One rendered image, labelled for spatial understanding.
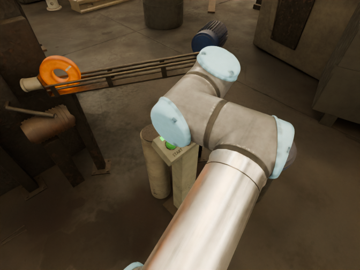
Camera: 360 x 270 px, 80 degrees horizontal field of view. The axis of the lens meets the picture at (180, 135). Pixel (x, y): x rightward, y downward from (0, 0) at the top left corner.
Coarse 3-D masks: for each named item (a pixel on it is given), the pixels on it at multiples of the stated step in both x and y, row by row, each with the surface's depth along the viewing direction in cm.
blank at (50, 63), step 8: (56, 56) 88; (48, 64) 88; (56, 64) 88; (64, 64) 89; (72, 64) 90; (40, 72) 90; (48, 72) 90; (72, 72) 92; (48, 80) 93; (56, 80) 94; (64, 80) 95; (72, 88) 97
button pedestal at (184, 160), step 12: (156, 144) 78; (192, 144) 82; (168, 156) 77; (180, 156) 80; (192, 156) 90; (180, 168) 91; (192, 168) 97; (180, 180) 98; (192, 180) 106; (180, 192) 106; (168, 204) 126; (180, 204) 116
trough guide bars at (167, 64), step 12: (156, 60) 98; (180, 60) 100; (192, 60) 94; (84, 72) 97; (108, 72) 99; (120, 72) 93; (132, 72) 94; (144, 72) 95; (156, 72) 96; (60, 84) 93; (84, 84) 94; (108, 84) 96
